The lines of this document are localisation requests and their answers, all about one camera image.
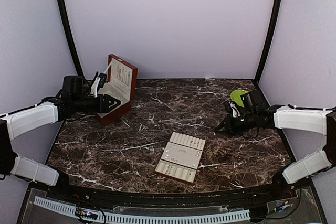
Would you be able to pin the green plate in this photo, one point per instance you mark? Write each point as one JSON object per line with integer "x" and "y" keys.
{"x": 236, "y": 96}

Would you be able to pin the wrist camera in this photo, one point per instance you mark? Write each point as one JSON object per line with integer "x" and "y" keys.
{"x": 97, "y": 83}
{"x": 232, "y": 108}

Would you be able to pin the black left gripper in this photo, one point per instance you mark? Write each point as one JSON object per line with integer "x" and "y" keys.
{"x": 104, "y": 108}

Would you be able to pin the black frame post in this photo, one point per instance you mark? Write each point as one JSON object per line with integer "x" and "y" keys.
{"x": 268, "y": 41}
{"x": 69, "y": 37}

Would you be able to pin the red wooden jewelry box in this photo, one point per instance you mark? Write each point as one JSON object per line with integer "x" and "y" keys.
{"x": 121, "y": 85}

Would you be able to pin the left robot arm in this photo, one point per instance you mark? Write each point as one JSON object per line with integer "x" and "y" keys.
{"x": 72, "y": 98}

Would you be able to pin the flat white jewelry tray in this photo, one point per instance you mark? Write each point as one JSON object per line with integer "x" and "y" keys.
{"x": 181, "y": 157}

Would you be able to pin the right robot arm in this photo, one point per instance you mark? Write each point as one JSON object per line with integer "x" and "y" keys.
{"x": 252, "y": 110}

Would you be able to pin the left black frame post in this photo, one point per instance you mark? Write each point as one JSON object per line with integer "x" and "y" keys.
{"x": 69, "y": 37}

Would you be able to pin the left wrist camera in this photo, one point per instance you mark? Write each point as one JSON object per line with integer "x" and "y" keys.
{"x": 97, "y": 83}

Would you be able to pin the right black frame post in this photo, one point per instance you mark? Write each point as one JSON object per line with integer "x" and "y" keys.
{"x": 268, "y": 41}

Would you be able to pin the black front table rail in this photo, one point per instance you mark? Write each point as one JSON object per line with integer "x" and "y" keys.
{"x": 157, "y": 191}

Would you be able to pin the white slotted cable duct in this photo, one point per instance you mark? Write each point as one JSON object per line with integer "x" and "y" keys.
{"x": 141, "y": 215}

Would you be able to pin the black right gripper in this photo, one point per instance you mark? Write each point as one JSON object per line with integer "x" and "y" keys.
{"x": 229, "y": 127}

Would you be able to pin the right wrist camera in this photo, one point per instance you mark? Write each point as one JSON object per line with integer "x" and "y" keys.
{"x": 232, "y": 108}

